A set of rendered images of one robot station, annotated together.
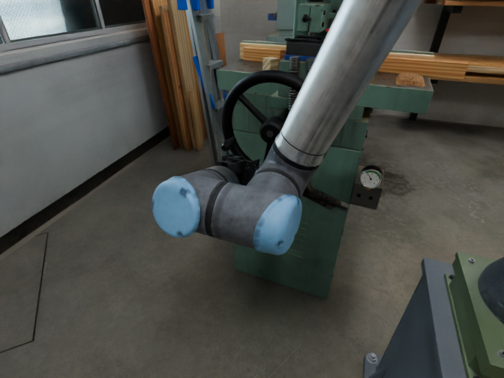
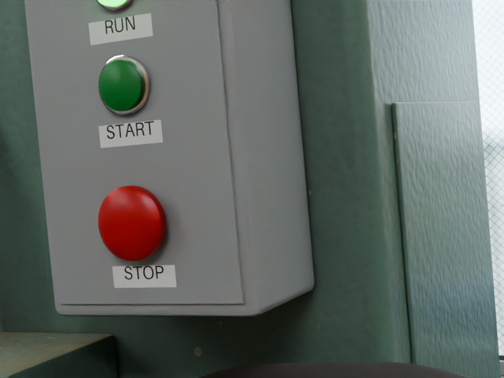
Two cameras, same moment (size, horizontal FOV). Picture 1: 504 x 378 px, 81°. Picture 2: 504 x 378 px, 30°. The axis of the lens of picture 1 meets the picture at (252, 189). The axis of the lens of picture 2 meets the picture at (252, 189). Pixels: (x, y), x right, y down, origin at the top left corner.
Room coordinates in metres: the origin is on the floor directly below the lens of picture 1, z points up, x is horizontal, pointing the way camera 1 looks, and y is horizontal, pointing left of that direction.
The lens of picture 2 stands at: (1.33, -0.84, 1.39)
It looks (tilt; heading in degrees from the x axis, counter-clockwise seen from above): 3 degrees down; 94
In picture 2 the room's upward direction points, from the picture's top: 5 degrees counter-clockwise
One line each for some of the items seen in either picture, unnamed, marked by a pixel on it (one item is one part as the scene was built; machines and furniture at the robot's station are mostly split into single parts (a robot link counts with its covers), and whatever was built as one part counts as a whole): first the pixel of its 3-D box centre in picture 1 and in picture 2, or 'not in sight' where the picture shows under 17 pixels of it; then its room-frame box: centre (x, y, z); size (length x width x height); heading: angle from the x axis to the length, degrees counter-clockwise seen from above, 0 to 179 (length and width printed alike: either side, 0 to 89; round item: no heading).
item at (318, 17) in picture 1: (315, 19); not in sight; (1.04, -0.19, 1.03); 0.14 x 0.07 x 0.09; 158
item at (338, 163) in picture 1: (301, 186); not in sight; (1.13, -0.23, 0.36); 0.58 x 0.45 x 0.71; 158
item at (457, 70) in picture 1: (342, 61); not in sight; (0.98, -0.28, 0.92); 0.66 x 0.02 x 0.04; 68
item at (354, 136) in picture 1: (311, 98); not in sight; (1.13, -0.23, 0.76); 0.57 x 0.45 x 0.09; 158
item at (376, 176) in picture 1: (370, 178); not in sight; (0.73, -0.34, 0.65); 0.06 x 0.04 x 0.08; 68
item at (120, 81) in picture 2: not in sight; (121, 85); (1.25, -0.47, 1.42); 0.02 x 0.01 x 0.02; 158
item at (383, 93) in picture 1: (316, 85); not in sight; (0.90, -0.19, 0.87); 0.61 x 0.30 x 0.06; 68
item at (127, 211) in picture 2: not in sight; (131, 223); (1.25, -0.47, 1.36); 0.03 x 0.01 x 0.03; 158
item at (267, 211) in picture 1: (257, 214); not in sight; (0.36, -0.01, 0.82); 0.12 x 0.12 x 0.09; 68
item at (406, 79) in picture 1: (411, 77); not in sight; (0.83, -0.43, 0.91); 0.10 x 0.07 x 0.02; 158
